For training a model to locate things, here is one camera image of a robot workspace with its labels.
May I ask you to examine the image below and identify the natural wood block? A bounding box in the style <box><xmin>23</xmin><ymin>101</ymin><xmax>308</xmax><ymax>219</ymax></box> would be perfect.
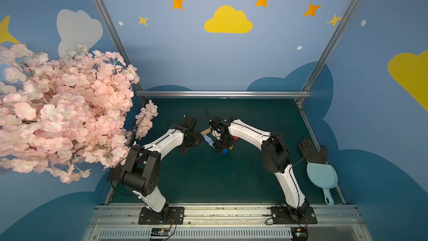
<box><xmin>200</xmin><ymin>128</ymin><xmax>211</xmax><ymax>136</ymax></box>

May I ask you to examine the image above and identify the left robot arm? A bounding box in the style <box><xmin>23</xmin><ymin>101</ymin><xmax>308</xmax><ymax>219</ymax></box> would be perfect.
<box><xmin>109</xmin><ymin>126</ymin><xmax>204</xmax><ymax>215</ymax></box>

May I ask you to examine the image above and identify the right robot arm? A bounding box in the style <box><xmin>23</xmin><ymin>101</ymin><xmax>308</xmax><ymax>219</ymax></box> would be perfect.
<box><xmin>210</xmin><ymin>116</ymin><xmax>310</xmax><ymax>219</ymax></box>

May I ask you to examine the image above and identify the black rubber glove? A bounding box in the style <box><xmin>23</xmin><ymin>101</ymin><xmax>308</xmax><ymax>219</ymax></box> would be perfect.
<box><xmin>298</xmin><ymin>138</ymin><xmax>328</xmax><ymax>164</ymax></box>

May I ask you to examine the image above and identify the left controller board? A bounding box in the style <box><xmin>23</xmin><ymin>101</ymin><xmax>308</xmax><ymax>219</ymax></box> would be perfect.
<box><xmin>150</xmin><ymin>228</ymin><xmax>170</xmax><ymax>238</ymax></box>

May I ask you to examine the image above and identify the controller board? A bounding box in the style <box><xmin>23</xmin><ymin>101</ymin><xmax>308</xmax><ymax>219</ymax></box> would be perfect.
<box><xmin>291</xmin><ymin>228</ymin><xmax>309</xmax><ymax>241</ymax></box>
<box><xmin>150</xmin><ymin>228</ymin><xmax>170</xmax><ymax>238</ymax></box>

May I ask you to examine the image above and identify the light blue dustpan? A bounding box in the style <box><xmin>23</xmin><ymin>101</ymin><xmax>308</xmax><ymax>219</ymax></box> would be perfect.
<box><xmin>307</xmin><ymin>162</ymin><xmax>338</xmax><ymax>205</ymax></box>

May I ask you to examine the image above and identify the right controller board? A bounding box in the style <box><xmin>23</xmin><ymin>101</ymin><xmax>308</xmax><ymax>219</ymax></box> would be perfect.
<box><xmin>291</xmin><ymin>228</ymin><xmax>309</xmax><ymax>241</ymax></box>

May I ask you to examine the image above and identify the pink cherry blossom tree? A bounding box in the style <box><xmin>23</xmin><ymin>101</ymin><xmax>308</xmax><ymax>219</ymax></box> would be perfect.
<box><xmin>1</xmin><ymin>44</ymin><xmax>158</xmax><ymax>184</ymax></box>

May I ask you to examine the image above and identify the aluminium back frame bar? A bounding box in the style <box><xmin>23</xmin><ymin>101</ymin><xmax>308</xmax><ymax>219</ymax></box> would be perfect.
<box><xmin>136</xmin><ymin>90</ymin><xmax>311</xmax><ymax>98</ymax></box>

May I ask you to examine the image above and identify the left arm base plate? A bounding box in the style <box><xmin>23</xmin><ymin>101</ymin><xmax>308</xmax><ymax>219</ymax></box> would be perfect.
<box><xmin>138</xmin><ymin>206</ymin><xmax>185</xmax><ymax>225</ymax></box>

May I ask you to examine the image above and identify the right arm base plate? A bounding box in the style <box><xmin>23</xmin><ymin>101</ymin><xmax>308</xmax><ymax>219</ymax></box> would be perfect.
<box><xmin>265</xmin><ymin>205</ymin><xmax>318</xmax><ymax>226</ymax></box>

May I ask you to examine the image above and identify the aluminium front rail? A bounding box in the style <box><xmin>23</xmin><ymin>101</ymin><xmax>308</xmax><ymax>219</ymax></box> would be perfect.
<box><xmin>83</xmin><ymin>204</ymin><xmax>372</xmax><ymax>241</ymax></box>

